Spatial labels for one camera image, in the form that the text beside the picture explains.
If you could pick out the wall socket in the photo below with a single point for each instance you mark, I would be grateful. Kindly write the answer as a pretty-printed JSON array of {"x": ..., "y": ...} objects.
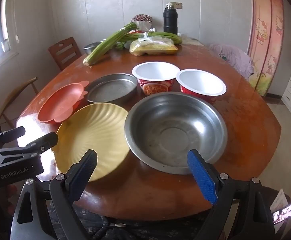
[{"x": 178, "y": 5}]

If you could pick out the brown wooden chair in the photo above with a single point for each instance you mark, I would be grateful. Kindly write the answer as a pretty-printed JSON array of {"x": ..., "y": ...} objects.
[{"x": 64, "y": 52}]

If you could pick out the large steel bowl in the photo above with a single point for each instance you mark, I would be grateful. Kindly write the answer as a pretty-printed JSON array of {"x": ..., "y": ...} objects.
[{"x": 175, "y": 135}]

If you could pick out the pink cartoon curtain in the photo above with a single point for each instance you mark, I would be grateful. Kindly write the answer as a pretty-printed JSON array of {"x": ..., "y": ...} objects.
[{"x": 265, "y": 35}]

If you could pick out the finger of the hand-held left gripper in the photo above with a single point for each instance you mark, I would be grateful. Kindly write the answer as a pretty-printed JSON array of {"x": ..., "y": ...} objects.
[
  {"x": 46, "y": 140},
  {"x": 13, "y": 132}
]

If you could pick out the small steel bowl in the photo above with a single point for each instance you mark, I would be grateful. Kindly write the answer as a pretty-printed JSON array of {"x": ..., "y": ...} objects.
[{"x": 91, "y": 48}]

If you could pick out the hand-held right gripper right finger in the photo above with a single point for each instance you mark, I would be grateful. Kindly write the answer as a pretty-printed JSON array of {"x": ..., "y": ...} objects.
[{"x": 203, "y": 176}]

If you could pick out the smartphone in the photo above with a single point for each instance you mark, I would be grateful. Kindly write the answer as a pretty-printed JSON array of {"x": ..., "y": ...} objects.
[{"x": 285, "y": 212}]

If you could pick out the red paper noodle bowl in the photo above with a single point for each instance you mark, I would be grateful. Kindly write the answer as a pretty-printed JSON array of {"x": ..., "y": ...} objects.
[
  {"x": 155, "y": 71},
  {"x": 200, "y": 82}
]

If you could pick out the wrapped bouquet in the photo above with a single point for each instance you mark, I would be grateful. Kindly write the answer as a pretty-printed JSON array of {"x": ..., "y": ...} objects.
[{"x": 141, "y": 18}]

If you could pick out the paper booklet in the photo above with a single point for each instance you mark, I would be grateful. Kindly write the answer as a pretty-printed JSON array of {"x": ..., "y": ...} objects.
[{"x": 279, "y": 200}]

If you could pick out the yellow ribbed plate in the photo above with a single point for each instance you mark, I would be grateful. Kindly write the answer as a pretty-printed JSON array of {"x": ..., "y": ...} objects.
[{"x": 93, "y": 130}]

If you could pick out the clear bag of yellow food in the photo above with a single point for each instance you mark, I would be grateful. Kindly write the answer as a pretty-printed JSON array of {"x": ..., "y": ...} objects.
[{"x": 153, "y": 48}]

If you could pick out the round steel pan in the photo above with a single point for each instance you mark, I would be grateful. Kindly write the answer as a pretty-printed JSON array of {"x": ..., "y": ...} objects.
[{"x": 110, "y": 90}]

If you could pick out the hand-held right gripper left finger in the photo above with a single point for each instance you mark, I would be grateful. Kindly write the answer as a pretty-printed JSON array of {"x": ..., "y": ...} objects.
[{"x": 85, "y": 170}]

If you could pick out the celery bunch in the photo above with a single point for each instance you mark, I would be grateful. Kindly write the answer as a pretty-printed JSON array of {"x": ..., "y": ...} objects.
[{"x": 103, "y": 47}]

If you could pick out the green vegetable bundle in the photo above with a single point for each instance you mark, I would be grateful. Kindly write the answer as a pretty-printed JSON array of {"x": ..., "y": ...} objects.
[{"x": 165, "y": 36}]

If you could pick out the orange flower-shaped plate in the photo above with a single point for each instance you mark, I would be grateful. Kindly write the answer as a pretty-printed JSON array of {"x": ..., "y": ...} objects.
[{"x": 60, "y": 102}]

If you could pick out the light wooden chair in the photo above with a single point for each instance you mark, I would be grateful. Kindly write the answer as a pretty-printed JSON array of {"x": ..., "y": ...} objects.
[{"x": 18, "y": 90}]

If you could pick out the black thermos bottle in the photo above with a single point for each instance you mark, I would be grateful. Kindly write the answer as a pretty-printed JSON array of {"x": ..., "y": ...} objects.
[{"x": 170, "y": 20}]

